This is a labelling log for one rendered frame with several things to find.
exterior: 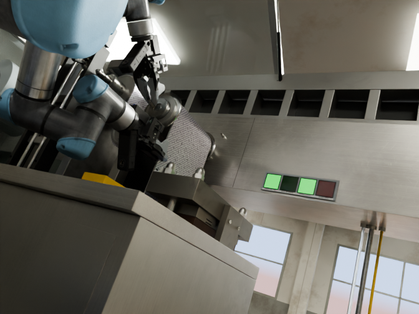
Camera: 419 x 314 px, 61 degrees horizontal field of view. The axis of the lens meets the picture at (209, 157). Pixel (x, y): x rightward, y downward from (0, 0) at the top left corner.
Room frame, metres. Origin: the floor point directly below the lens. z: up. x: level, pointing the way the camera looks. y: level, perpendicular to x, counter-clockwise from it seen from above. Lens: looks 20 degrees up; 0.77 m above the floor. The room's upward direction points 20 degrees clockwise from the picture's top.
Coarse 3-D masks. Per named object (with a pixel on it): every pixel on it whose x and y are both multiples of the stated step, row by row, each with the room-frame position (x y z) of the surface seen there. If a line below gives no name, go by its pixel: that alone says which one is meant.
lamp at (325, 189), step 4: (320, 184) 1.07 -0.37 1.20; (324, 184) 1.06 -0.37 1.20; (328, 184) 1.05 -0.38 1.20; (332, 184) 1.05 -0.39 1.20; (320, 188) 1.07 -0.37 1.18; (324, 188) 1.06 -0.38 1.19; (328, 188) 1.05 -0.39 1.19; (332, 188) 1.05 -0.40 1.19; (320, 192) 1.06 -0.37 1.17; (324, 192) 1.06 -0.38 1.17; (328, 192) 1.05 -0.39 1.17; (332, 192) 1.04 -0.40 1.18; (328, 196) 1.05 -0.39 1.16
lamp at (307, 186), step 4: (304, 180) 1.10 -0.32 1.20; (308, 180) 1.09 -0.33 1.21; (312, 180) 1.08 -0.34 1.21; (300, 184) 1.10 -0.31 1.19; (304, 184) 1.10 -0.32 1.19; (308, 184) 1.09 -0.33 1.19; (312, 184) 1.08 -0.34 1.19; (300, 188) 1.10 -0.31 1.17; (304, 188) 1.09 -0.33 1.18; (308, 188) 1.09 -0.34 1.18; (312, 188) 1.08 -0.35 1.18; (300, 192) 1.10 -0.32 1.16; (304, 192) 1.09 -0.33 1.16; (308, 192) 1.09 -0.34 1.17; (312, 192) 1.08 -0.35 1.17
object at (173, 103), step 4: (164, 96) 1.06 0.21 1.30; (168, 96) 1.05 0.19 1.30; (168, 100) 1.05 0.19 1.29; (172, 100) 1.04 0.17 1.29; (172, 104) 1.03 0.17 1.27; (148, 108) 1.09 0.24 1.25; (172, 108) 1.03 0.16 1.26; (168, 112) 1.03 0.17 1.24; (172, 112) 1.03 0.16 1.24; (168, 116) 1.03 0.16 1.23; (172, 116) 1.03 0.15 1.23; (160, 120) 1.05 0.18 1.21; (164, 120) 1.04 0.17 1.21; (156, 124) 1.05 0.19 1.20; (168, 128) 1.07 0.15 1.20; (164, 132) 1.09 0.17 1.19; (164, 136) 1.12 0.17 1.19
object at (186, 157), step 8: (176, 128) 1.05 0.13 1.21; (168, 136) 1.04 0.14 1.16; (176, 136) 1.06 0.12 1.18; (184, 136) 1.09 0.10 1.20; (176, 144) 1.08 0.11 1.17; (184, 144) 1.10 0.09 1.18; (168, 152) 1.06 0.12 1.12; (176, 152) 1.09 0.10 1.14; (184, 152) 1.12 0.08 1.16; (192, 152) 1.15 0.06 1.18; (160, 160) 1.04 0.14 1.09; (168, 160) 1.07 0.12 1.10; (176, 160) 1.10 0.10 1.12; (184, 160) 1.13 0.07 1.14; (192, 160) 1.16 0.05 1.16; (200, 160) 1.20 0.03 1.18; (176, 168) 1.11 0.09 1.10; (184, 168) 1.14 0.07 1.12; (192, 168) 1.18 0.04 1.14
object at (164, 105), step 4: (160, 100) 1.05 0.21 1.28; (164, 100) 1.04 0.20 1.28; (160, 104) 1.05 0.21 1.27; (164, 104) 1.03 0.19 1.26; (168, 104) 1.03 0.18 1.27; (152, 108) 1.06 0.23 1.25; (156, 108) 1.05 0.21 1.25; (160, 108) 1.04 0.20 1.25; (164, 108) 1.03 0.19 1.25; (168, 108) 1.03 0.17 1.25; (148, 112) 1.06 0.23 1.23; (152, 112) 1.05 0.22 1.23; (156, 112) 1.05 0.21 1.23; (160, 112) 1.04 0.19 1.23; (164, 112) 1.03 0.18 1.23; (152, 116) 1.05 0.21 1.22; (156, 116) 1.04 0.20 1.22; (160, 116) 1.04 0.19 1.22; (164, 116) 1.04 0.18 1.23
